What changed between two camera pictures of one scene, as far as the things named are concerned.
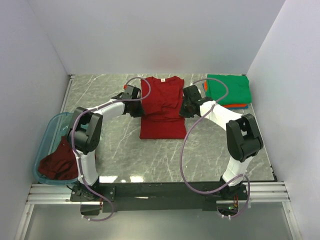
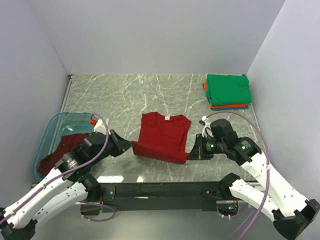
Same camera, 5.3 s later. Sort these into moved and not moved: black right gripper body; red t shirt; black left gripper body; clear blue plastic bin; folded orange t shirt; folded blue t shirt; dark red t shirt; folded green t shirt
Moved: red t shirt; black left gripper body; black right gripper body
Not moved: folded orange t shirt; clear blue plastic bin; dark red t shirt; folded green t shirt; folded blue t shirt
